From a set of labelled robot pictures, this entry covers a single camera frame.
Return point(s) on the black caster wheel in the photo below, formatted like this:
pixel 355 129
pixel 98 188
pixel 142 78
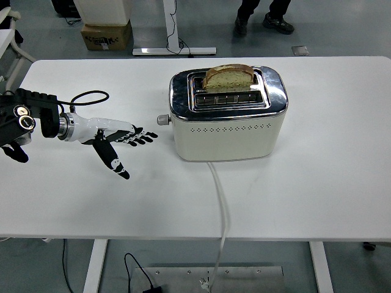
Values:
pixel 369 246

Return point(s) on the brown bread slice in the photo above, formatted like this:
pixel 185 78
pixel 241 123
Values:
pixel 229 79

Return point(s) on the white desk stand leg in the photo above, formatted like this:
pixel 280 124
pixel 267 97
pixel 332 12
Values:
pixel 171 24

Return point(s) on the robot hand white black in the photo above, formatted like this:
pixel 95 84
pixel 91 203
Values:
pixel 91 126

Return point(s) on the white box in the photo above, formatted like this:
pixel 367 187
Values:
pixel 104 12

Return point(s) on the white table leg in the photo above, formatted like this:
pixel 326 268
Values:
pixel 94 268
pixel 320 268

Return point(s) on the grey metal plate with screws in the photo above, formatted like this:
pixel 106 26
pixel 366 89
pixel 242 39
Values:
pixel 244 280

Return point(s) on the black device on floor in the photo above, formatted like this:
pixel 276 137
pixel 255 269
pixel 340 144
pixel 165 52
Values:
pixel 65 7

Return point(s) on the brown cardboard box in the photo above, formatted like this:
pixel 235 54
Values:
pixel 107 36

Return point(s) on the grey floor socket plate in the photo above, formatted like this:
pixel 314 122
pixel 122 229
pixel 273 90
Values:
pixel 300 51

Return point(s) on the white toaster chrome top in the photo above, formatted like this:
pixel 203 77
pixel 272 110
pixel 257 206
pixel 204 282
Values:
pixel 226 143

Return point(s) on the grey toaster lever knob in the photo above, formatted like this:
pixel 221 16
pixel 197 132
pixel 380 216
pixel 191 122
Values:
pixel 162 119

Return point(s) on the person with black shoes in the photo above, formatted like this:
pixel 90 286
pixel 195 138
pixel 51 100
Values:
pixel 278 23

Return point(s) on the white chair frame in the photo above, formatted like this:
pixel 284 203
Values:
pixel 6 13

